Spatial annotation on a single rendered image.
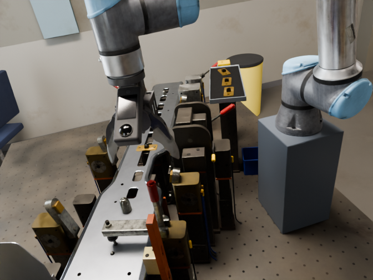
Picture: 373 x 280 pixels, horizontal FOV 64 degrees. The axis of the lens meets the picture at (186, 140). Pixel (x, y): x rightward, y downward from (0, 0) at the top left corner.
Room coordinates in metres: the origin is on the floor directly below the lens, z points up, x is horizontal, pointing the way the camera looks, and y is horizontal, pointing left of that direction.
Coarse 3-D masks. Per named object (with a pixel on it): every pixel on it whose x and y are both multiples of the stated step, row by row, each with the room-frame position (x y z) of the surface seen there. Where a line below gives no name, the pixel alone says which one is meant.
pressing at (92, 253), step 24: (168, 96) 1.50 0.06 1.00; (168, 120) 1.23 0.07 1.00; (144, 144) 1.05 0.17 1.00; (120, 168) 0.90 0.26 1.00; (144, 168) 0.88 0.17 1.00; (120, 192) 0.77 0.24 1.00; (144, 192) 0.75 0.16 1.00; (96, 216) 0.67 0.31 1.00; (120, 216) 0.66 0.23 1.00; (144, 216) 0.64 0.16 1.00; (96, 240) 0.58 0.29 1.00; (120, 240) 0.57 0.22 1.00; (144, 240) 0.55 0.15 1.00; (72, 264) 0.51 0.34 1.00; (96, 264) 0.50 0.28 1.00; (120, 264) 0.49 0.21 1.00
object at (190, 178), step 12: (180, 180) 0.70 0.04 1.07; (192, 180) 0.69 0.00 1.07; (180, 192) 0.68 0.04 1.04; (192, 192) 0.67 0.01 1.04; (180, 204) 0.68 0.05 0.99; (192, 204) 0.67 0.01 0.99; (204, 204) 0.71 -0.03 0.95; (192, 216) 0.68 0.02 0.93; (204, 216) 0.68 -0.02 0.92; (192, 228) 0.68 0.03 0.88; (192, 240) 0.68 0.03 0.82; (204, 240) 0.69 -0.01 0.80; (192, 252) 0.68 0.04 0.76; (204, 252) 0.67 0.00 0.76; (216, 252) 0.71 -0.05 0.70
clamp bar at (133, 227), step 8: (104, 224) 0.56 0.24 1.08; (112, 224) 0.56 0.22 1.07; (120, 224) 0.55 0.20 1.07; (128, 224) 0.55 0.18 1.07; (136, 224) 0.55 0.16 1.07; (144, 224) 0.54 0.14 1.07; (168, 224) 0.54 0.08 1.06; (104, 232) 0.54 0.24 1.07; (112, 232) 0.54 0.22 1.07; (120, 232) 0.53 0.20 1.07; (128, 232) 0.53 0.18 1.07; (136, 232) 0.53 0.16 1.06; (144, 232) 0.52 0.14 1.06; (168, 232) 0.52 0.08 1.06; (112, 240) 0.54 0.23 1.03
